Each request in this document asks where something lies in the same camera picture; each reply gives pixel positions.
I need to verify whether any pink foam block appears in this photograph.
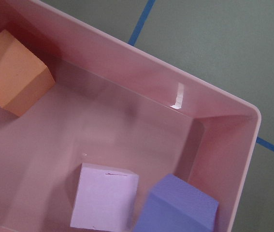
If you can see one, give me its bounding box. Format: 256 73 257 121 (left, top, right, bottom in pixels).
70 163 139 232

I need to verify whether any purple foam block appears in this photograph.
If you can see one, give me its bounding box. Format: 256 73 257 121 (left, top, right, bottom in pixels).
133 174 219 232

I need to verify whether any orange foam block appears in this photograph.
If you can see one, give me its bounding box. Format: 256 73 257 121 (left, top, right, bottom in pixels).
0 30 55 116

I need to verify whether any pink plastic bin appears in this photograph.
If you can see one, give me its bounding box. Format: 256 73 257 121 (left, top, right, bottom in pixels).
0 0 261 232

